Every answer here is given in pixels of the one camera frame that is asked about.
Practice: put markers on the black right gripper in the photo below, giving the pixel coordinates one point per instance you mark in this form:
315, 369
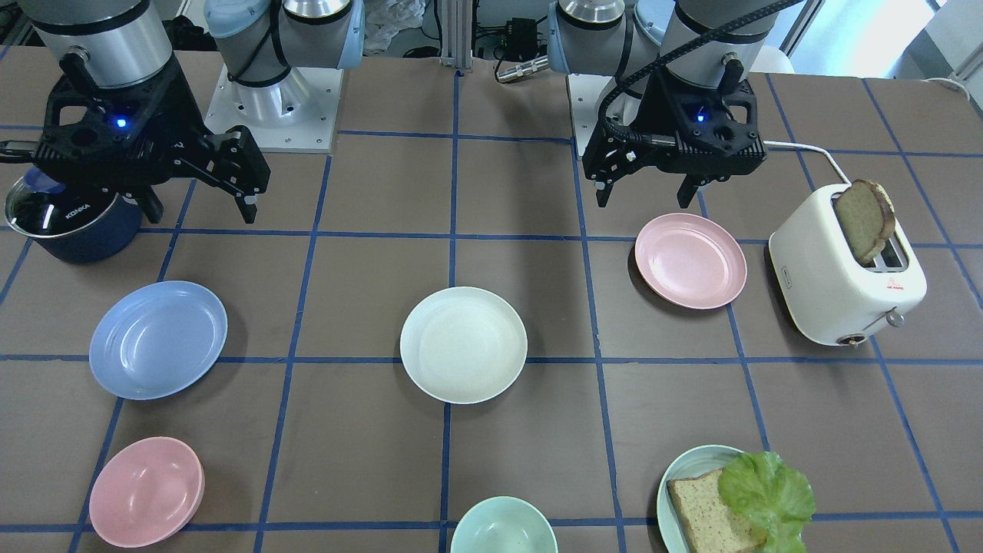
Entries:
181, 114

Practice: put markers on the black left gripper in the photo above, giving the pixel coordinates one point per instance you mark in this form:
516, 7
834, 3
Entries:
651, 110

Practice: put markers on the pink plate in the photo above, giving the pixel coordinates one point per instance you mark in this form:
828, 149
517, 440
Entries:
690, 261

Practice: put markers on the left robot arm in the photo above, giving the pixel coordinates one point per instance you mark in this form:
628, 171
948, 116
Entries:
704, 43

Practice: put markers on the dark blue pot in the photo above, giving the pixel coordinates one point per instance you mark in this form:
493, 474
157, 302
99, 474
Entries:
75, 224

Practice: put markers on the silver metal connector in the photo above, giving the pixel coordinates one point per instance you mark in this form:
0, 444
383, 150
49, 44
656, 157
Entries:
522, 70

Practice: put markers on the black power adapter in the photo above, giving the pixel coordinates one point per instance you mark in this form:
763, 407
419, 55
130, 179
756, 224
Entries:
521, 34

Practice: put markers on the white toaster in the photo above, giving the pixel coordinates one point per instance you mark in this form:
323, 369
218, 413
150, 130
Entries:
831, 298

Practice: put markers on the bread slice in toaster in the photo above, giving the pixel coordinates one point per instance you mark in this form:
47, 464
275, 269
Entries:
867, 218

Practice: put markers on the white plate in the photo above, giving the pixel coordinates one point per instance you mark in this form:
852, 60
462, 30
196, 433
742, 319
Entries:
463, 345

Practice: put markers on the pink bowl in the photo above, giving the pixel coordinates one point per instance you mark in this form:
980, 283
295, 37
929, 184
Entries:
147, 492

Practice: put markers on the light blue plate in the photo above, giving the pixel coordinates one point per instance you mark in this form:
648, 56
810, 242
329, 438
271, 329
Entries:
693, 463

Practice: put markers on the green lettuce leaf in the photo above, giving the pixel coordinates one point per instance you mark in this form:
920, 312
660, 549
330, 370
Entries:
772, 496

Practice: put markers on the bread slice on plate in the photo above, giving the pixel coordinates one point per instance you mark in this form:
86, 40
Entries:
708, 524

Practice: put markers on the mint green bowl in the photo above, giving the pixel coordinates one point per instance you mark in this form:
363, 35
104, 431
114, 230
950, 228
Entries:
503, 524

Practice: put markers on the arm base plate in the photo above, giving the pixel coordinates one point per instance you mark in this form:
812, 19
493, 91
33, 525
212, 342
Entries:
307, 123
585, 92

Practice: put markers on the aluminium frame post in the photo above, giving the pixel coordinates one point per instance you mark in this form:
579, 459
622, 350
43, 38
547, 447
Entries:
457, 23

